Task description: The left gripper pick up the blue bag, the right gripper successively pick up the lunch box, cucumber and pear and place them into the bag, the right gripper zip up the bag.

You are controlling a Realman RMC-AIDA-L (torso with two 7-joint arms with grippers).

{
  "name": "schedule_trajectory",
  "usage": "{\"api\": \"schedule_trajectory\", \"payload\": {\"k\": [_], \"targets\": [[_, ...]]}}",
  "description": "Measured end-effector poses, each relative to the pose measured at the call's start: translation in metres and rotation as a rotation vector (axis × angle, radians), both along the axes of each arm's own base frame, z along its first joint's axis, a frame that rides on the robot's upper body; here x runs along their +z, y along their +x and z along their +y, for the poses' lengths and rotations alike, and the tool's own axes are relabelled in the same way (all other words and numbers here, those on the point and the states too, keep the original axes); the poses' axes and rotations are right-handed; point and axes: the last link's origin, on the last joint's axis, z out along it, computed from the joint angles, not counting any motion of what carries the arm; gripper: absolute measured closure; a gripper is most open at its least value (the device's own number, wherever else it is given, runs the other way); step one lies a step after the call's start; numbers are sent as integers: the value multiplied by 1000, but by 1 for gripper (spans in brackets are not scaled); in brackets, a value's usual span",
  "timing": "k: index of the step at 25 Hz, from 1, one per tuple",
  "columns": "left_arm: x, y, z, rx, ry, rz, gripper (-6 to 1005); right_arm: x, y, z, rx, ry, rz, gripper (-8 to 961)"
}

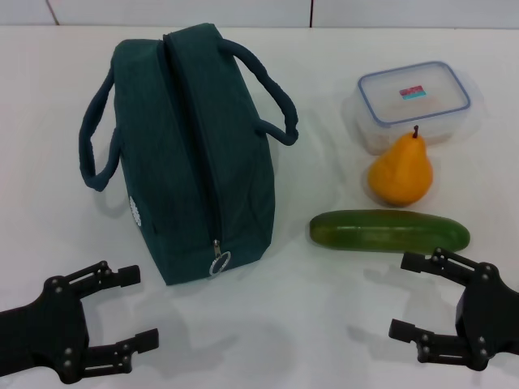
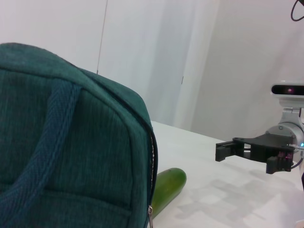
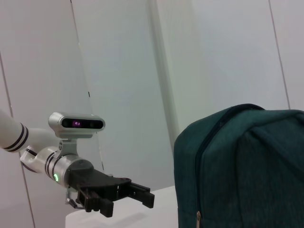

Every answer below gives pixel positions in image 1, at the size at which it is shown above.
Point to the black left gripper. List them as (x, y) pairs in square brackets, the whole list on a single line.
[(44, 328)]

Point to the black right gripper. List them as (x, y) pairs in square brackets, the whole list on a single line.
[(494, 316)]

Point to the green cucumber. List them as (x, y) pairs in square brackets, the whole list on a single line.
[(389, 232)]

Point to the orange pear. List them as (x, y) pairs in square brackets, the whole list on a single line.
[(401, 174)]

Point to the dark teal insulated lunch bag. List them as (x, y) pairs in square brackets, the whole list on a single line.
[(190, 154)]

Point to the clear blue-rimmed food container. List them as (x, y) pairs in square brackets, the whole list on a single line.
[(413, 101)]

